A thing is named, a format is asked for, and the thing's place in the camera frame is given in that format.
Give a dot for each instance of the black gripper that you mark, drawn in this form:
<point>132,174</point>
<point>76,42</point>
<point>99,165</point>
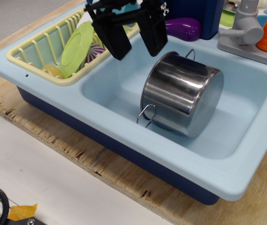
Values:
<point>109,16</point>

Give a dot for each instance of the stainless steel pot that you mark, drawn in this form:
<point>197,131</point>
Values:
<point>181,94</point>

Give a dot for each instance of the light blue toy sink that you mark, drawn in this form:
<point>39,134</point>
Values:
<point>104,104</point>

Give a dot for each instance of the teal plastic cup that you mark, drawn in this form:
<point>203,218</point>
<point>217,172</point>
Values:
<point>125,9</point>

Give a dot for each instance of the purple white striped ball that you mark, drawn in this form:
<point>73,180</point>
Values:
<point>93,52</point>

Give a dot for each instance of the purple toy eggplant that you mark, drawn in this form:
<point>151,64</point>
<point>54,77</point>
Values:
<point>185,28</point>

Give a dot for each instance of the green plastic plate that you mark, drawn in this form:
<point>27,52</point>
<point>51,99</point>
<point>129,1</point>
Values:
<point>76,49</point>

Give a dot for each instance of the yellow dish rack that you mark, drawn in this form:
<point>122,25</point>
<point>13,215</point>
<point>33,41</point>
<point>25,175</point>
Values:
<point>46,47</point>

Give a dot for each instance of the dark blue box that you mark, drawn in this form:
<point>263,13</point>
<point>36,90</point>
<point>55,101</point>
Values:
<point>207,12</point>

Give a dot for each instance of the yellow round toy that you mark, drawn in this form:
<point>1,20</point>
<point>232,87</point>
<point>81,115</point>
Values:
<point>53,71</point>

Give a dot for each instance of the green toy plate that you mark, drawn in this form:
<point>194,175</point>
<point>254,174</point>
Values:
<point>227,18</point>

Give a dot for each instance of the grey toy faucet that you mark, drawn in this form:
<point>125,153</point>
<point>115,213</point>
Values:
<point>246,32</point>

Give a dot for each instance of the blue toy item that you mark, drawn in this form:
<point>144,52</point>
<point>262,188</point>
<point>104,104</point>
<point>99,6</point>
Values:
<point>262,19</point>

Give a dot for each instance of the wooden plywood board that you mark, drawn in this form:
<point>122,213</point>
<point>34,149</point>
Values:
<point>76,181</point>

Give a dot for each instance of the yellow tape piece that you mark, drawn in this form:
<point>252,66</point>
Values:
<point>22,212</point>

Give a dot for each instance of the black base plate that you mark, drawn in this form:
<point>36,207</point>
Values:
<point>27,221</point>

